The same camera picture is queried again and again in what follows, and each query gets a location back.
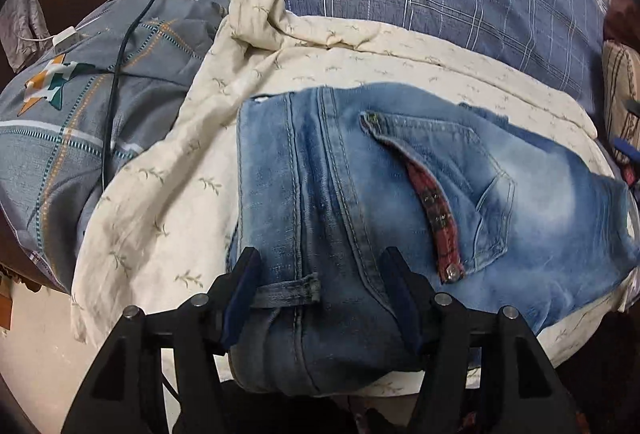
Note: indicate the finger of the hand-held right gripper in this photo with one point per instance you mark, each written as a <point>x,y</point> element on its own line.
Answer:
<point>625,147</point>

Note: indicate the cream leaf-print blanket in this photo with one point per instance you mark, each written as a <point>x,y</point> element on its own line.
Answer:
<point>175,174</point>

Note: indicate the blue denim pants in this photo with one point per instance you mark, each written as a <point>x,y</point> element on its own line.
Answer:
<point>325,189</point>

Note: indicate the striped cushion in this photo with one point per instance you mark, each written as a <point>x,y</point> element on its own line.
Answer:
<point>622,74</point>

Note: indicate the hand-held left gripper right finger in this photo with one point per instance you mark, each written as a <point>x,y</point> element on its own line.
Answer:
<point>407,314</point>

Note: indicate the white charger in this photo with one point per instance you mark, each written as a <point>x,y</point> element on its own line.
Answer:
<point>67,39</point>

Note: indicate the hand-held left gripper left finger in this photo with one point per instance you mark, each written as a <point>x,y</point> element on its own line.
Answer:
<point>240,304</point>

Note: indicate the pinkish grey cloth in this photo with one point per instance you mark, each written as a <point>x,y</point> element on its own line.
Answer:
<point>20,19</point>

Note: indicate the grey patterned quilt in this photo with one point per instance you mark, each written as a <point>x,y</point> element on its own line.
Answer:
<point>60,154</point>

